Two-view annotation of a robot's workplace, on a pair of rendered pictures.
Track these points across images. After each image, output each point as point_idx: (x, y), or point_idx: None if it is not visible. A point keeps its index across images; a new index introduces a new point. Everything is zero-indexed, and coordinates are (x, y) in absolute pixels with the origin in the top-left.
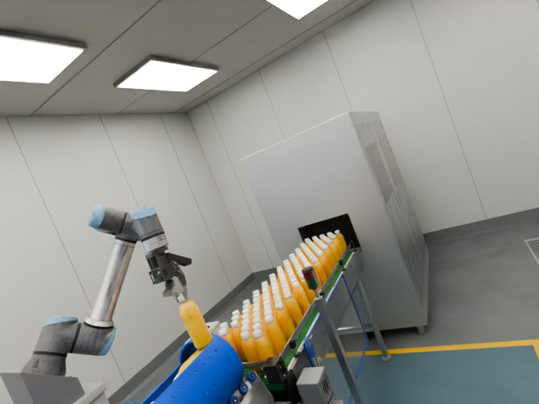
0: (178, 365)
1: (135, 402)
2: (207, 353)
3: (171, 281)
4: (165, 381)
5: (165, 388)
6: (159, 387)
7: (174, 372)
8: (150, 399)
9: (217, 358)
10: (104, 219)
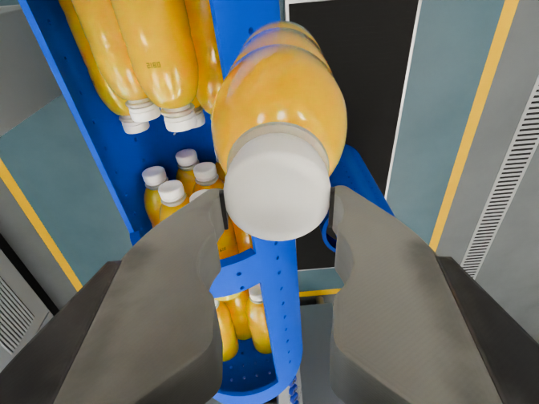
0: (22, 7)
1: (224, 267)
2: (239, 29)
3: (204, 401)
4: (68, 88)
5: (76, 90)
6: (81, 117)
7: (46, 40)
8: (99, 148)
9: (264, 5)
10: None
